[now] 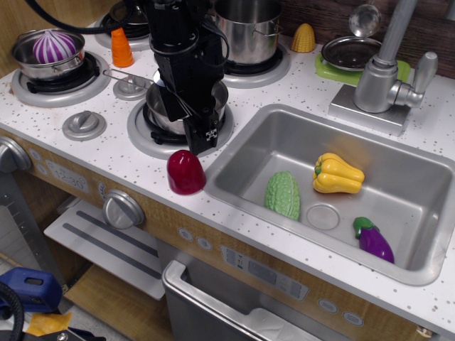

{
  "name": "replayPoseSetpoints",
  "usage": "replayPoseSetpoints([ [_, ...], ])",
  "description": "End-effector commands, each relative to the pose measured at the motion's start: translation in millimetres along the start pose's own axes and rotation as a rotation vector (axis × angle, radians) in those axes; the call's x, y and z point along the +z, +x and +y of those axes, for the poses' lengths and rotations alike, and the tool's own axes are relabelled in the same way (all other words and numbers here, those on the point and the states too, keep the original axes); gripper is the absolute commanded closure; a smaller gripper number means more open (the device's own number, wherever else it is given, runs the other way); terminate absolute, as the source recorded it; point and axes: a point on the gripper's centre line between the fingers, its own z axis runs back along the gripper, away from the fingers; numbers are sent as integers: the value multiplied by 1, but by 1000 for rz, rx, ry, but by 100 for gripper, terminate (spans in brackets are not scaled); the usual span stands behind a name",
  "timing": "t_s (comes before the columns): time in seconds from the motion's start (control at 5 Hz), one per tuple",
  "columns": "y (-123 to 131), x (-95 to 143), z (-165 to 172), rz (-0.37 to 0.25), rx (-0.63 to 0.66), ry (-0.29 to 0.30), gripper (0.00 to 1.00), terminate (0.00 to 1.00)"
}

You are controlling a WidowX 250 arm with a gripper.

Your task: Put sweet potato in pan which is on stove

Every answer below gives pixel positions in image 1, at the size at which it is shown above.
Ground back right stove burner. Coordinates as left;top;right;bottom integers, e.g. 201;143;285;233
223;44;291;89

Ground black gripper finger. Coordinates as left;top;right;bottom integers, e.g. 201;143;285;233
183;110;219;155

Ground green bitter gourd toy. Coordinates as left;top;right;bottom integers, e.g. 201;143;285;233
264;171;301;220

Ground steel plate on green mat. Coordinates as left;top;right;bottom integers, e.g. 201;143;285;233
321;36;382;71

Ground small steel pan on burner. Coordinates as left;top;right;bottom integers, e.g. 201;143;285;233
146;80;228;135

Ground back left stove burner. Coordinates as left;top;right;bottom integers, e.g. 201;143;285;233
95;1;150;52

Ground purple striped onion toy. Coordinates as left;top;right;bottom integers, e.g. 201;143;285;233
33;30;77;64

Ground yellow corn toy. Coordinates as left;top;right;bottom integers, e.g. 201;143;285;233
291;23;316;53

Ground grey oven knob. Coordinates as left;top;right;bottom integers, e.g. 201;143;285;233
1;136;31;173
102;189;145;229

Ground white oven shelf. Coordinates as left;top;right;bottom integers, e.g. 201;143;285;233
44;200;164;301

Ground yellow cloth scrap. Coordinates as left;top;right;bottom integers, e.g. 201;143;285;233
26;312;73;337

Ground steel ladle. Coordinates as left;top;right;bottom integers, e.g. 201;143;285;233
349;4;382;38

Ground grey oven knob left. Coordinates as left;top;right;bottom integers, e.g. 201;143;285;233
1;136;31;173

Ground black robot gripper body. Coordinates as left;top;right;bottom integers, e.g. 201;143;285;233
144;1;225;117

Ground stove burner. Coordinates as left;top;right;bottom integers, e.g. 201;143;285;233
223;44;291;89
95;1;150;52
11;52;109;108
127;99;235;160

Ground grey stove knob on counter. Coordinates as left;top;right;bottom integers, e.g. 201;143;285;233
62;111;107;141

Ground blue clamp tool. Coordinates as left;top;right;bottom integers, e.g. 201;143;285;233
1;267;63;313

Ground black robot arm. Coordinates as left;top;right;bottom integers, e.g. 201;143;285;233
139;1;226;155

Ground tall steel stockpot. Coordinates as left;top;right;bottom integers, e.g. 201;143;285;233
214;0;282;65

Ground grey oven knob front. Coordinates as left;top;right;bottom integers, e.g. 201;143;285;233
102;189;145;229

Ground grey stove knob with handle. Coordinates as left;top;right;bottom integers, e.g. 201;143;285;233
102;69;153;101

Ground yellow bell pepper toy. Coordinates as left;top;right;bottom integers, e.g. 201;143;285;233
313;153;365;194

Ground purple eggplant toy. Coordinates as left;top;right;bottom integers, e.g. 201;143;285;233
353;217;395;264

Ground grey sink basin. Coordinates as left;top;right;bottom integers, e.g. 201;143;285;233
205;104;454;286

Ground front right stove burner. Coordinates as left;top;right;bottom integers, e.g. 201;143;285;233
127;99;235;160

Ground orange carrot toy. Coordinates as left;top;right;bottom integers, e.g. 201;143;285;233
111;28;134;67

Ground black cable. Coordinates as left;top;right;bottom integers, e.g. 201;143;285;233
23;0;150;36

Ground red sweet potato toy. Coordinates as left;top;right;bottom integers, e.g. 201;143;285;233
167;150;206;195

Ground steel pot holding onion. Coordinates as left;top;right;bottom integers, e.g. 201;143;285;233
11;28;85;80

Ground silver toy faucet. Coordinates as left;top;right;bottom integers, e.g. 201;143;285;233
328;1;438;136

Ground grey dishwasher door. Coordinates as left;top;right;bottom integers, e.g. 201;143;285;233
162;260;317;340

